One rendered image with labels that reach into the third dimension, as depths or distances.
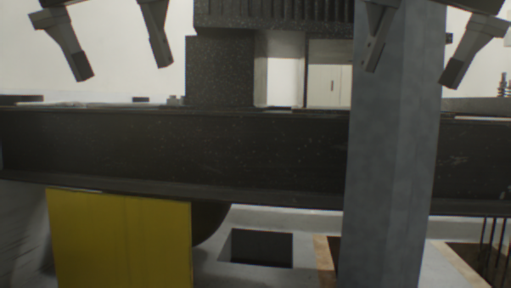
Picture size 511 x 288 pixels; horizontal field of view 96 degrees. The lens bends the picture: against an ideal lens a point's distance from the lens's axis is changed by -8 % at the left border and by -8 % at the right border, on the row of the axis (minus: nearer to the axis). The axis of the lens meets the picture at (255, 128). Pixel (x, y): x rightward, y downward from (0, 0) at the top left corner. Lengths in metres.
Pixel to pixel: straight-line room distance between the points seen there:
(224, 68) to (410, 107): 0.47
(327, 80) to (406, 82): 3.24
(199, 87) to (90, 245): 0.60
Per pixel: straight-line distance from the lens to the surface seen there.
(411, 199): 0.64
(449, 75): 0.44
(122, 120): 0.88
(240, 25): 0.68
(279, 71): 4.02
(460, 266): 1.47
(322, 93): 3.79
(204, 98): 0.73
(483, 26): 0.43
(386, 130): 0.58
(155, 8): 0.35
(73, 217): 0.98
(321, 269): 1.20
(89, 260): 1.01
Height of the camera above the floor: 0.69
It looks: 6 degrees down
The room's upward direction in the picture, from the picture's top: 1 degrees clockwise
